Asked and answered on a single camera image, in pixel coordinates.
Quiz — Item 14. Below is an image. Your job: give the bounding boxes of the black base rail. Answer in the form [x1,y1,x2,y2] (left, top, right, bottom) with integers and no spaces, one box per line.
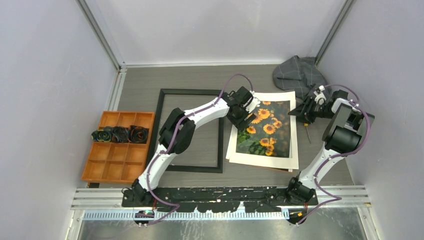
[122,186,318,213]

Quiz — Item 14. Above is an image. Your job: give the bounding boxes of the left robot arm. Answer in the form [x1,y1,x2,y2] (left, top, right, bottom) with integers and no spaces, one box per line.
[131,86,260,207]

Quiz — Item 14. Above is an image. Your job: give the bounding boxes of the white mat board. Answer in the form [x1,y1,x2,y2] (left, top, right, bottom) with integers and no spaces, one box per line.
[225,91,299,171]

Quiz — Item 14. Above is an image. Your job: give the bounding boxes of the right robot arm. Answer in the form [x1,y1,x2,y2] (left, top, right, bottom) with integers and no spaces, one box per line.
[285,85,375,205]

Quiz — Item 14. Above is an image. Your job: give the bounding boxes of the grey checked cloth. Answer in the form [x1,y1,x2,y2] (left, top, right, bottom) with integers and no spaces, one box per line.
[272,55,328,101]

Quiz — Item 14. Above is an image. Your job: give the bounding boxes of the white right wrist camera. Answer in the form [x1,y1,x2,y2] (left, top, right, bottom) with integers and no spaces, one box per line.
[313,85,327,106]

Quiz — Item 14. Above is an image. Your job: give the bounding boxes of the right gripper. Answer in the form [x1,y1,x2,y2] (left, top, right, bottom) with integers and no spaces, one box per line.
[288,96,334,125]

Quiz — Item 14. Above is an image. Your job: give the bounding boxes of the orange wooden divided tray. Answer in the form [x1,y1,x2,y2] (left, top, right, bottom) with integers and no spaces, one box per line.
[81,111,155,185]

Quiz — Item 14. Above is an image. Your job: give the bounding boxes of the yellow handled screwdriver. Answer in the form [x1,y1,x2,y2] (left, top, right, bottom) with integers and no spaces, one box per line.
[304,123,312,144]

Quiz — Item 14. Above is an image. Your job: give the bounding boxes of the black picture frame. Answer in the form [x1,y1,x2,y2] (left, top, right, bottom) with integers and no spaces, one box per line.
[146,88,224,174]

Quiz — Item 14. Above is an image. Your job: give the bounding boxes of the sunflower photo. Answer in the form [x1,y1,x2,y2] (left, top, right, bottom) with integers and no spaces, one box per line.
[235,101,291,158]

